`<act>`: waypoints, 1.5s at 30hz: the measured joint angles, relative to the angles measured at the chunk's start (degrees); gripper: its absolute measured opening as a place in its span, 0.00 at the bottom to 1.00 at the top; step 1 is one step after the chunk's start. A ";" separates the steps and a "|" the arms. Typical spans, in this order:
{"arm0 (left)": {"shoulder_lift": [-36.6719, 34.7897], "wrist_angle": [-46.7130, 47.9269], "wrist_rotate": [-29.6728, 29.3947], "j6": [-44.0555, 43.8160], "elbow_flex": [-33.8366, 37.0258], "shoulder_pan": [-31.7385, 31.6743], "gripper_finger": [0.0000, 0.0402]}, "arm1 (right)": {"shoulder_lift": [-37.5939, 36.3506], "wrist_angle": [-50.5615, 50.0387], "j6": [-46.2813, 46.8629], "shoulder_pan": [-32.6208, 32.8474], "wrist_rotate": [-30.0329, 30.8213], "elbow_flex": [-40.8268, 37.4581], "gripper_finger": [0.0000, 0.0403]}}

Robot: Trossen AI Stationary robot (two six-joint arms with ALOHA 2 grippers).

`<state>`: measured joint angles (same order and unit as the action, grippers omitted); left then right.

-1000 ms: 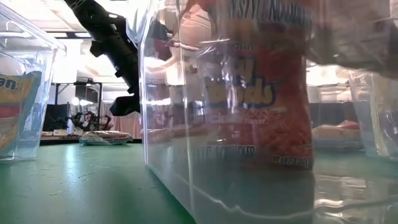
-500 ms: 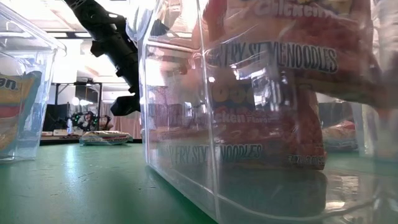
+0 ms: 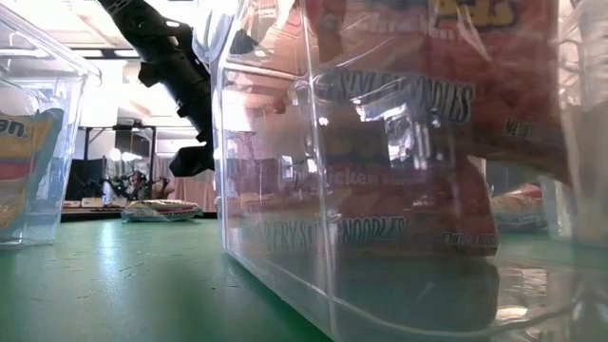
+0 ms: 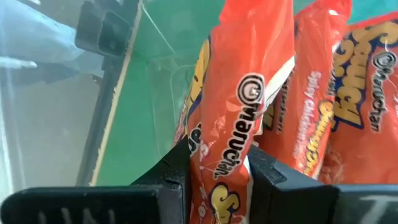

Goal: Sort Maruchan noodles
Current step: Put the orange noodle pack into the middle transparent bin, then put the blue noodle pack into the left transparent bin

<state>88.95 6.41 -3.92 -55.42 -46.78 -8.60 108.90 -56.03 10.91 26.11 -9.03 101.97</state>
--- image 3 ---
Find blue-edged Maruchan ramen packet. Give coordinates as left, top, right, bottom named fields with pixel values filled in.
left=121, top=199, right=204, bottom=223
left=488, top=183, right=548, bottom=230

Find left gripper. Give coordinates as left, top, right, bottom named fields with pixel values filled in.
left=138, top=47, right=215, bottom=178

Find yellow Maruchan ramen packet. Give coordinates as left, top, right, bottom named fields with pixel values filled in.
left=0, top=107, right=66, bottom=238

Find white flat box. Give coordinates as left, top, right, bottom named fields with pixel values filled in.
left=63, top=198, right=104, bottom=209

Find black rack frame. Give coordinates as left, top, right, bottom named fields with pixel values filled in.
left=83, top=124, right=158, bottom=162

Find black panel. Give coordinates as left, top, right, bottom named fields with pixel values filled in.
left=66, top=159, right=108, bottom=200

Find background robot arms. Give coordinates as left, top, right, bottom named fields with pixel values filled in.
left=102, top=169, right=170, bottom=201

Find linear ceiling light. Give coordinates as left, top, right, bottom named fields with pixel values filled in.
left=70, top=47, right=140, bottom=59

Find pink curtain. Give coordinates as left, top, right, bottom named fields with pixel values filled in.
left=151, top=154, right=218, bottom=214

